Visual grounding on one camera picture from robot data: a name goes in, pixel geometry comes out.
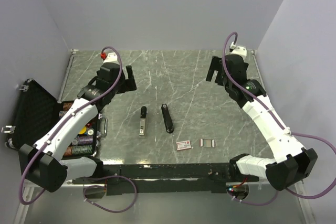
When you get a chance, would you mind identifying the silver stapler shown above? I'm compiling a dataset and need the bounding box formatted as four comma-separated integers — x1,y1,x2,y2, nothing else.
139,106,147,137

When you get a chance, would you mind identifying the black stapler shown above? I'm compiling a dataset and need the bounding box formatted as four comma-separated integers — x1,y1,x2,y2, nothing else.
161,104,174,134

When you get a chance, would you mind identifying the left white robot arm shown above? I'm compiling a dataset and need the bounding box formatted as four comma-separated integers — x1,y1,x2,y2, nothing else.
19,61,137,193

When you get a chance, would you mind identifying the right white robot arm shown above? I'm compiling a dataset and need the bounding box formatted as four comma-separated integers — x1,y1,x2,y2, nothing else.
206,54,318,191

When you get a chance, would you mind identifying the red white staple box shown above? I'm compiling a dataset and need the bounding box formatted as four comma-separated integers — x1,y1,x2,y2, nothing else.
176,141,192,151

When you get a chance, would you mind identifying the black poker chip case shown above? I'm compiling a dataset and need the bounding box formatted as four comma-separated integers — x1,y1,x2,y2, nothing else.
2,79,103,159

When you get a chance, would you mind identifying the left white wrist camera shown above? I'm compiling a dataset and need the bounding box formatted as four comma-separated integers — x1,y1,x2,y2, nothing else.
100,52,118,64

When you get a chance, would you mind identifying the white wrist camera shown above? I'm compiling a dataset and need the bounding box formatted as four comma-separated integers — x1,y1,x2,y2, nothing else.
100,52,118,64
229,42,247,58

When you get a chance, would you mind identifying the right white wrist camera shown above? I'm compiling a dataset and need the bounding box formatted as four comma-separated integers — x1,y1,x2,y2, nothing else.
229,42,247,58

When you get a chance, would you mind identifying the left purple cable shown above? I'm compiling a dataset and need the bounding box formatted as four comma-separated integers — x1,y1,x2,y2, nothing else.
19,46,138,213

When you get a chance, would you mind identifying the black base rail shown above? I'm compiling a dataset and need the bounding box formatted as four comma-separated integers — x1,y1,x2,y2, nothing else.
72,163,259,196

